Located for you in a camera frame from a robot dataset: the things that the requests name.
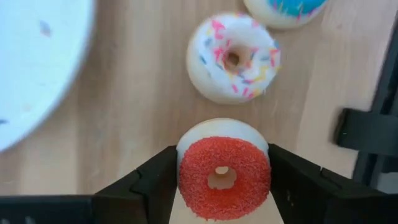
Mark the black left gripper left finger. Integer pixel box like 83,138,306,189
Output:
93,145,178,224

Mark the white round plate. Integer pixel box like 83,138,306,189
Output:
0,0,96,153

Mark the small red sugar donut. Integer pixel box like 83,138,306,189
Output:
175,118,272,222

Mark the small white sprinkle donut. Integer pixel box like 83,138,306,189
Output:
186,12,282,105

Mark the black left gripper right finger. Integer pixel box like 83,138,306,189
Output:
267,143,386,224

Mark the small blue iced donut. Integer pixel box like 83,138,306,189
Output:
243,0,329,29

